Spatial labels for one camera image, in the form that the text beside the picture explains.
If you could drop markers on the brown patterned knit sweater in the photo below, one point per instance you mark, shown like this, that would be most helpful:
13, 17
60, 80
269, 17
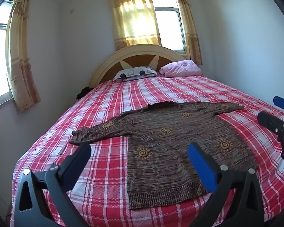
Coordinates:
165, 146

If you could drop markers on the grey patterned pillow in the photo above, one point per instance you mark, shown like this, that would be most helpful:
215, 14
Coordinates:
135, 73

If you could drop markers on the window behind headboard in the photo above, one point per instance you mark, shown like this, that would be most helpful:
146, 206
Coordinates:
168, 28

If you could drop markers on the red plaid bed sheet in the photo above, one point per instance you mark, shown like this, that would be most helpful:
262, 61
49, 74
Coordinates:
108, 99

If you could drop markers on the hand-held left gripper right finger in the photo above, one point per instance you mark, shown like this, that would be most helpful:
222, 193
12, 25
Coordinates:
203, 165

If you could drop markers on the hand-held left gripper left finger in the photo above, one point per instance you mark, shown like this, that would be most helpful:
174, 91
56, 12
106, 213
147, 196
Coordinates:
77, 162

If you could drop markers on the cream arched headboard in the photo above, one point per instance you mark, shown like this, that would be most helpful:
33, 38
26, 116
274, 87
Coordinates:
108, 63

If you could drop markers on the dark cloth beside bed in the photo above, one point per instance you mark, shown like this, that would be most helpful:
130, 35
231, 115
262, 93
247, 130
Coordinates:
83, 92

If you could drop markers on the pink pillow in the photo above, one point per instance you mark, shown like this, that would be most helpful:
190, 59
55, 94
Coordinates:
181, 69

